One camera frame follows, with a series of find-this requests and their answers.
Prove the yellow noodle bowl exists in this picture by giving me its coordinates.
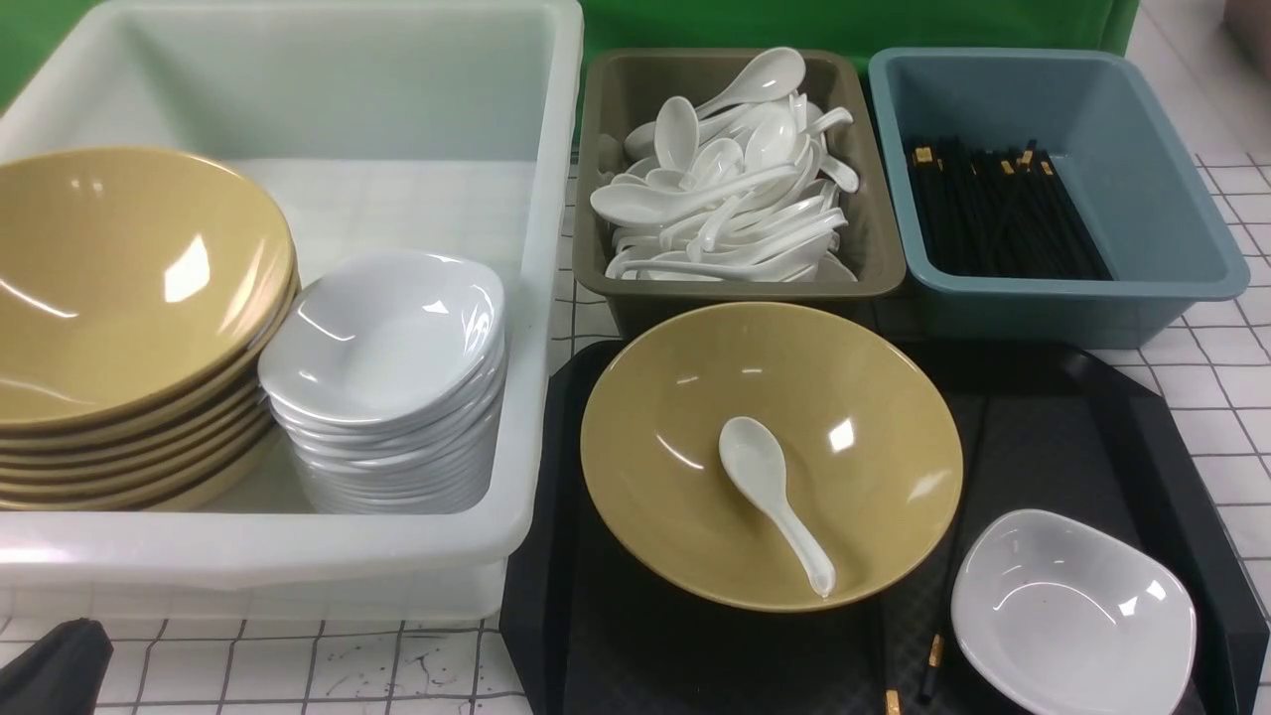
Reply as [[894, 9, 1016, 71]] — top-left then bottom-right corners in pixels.
[[580, 302, 965, 613]]

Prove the white ceramic soup spoon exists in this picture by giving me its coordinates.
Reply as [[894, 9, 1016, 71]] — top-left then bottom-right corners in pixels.
[[718, 417, 838, 599]]

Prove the stack of yellow bowls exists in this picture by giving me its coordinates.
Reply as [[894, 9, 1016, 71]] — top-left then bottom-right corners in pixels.
[[1, 146, 301, 511]]

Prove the large white plastic tub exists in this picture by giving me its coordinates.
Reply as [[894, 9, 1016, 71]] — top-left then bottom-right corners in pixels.
[[3, 1, 583, 622]]

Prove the olive brown spoon bin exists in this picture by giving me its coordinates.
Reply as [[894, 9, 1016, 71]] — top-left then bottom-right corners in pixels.
[[573, 50, 907, 338]]

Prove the blue chopstick bin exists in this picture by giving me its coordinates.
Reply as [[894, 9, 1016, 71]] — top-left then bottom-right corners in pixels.
[[871, 47, 1251, 351]]

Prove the black plastic serving tray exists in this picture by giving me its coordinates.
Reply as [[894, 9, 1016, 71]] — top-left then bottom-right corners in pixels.
[[500, 340, 1268, 714]]

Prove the pile of white spoons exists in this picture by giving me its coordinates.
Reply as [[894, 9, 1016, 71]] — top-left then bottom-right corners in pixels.
[[590, 47, 860, 282]]

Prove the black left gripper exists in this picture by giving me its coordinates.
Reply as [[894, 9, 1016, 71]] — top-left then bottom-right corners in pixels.
[[1, 618, 114, 714]]

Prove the bundle of black chopsticks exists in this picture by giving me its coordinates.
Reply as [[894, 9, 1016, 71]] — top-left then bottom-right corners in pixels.
[[905, 136, 1115, 281]]

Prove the black chopstick gold tip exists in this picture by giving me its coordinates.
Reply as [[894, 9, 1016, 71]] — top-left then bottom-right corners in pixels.
[[873, 594, 902, 714], [918, 395, 991, 705]]

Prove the white square sauce dish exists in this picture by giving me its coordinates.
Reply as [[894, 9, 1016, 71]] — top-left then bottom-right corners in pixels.
[[949, 508, 1199, 714]]

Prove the stack of white dishes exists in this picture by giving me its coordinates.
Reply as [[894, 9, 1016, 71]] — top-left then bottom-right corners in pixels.
[[258, 249, 508, 514]]

